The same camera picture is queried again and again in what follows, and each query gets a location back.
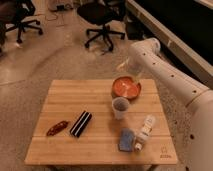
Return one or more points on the blue sponge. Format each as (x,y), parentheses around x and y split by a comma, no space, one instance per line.
(126,140)

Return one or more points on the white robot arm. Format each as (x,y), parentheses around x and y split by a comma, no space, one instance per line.
(195,96)

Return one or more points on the black white striped box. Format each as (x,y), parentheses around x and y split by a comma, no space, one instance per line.
(80,124)

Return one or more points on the orange ceramic bowl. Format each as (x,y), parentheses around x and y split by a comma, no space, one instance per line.
(126,87)

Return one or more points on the white plastic bottle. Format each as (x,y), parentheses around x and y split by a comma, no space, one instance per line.
(144,133)

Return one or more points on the long grey workbench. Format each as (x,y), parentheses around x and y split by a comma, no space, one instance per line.
(185,27)

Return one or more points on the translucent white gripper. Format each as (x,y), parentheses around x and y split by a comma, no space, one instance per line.
(132,67)

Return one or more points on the wooden table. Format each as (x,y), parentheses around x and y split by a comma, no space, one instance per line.
(98,143)

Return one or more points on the black office chair left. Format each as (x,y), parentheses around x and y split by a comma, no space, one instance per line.
(12,13)

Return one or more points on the red brown snack wrapper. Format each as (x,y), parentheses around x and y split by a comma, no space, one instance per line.
(57,128)

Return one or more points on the black office chair centre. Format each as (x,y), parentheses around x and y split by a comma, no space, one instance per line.
(101,14)

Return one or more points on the black office chair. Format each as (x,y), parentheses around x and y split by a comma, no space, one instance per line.
(101,14)
(12,13)

